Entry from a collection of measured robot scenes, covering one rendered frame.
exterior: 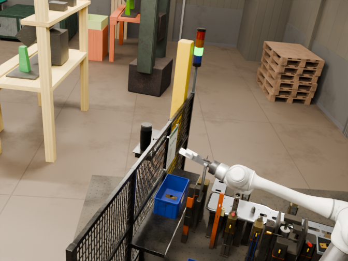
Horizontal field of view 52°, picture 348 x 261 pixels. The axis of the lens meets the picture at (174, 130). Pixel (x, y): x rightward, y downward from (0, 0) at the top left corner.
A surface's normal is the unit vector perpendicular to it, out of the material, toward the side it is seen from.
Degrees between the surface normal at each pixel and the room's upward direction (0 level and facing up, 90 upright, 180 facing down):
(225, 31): 90
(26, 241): 0
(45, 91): 90
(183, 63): 90
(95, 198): 0
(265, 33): 90
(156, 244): 0
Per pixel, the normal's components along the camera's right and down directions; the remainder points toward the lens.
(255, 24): 0.04, 0.47
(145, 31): -0.22, 0.41
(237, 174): -0.30, -0.30
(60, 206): 0.11, -0.88
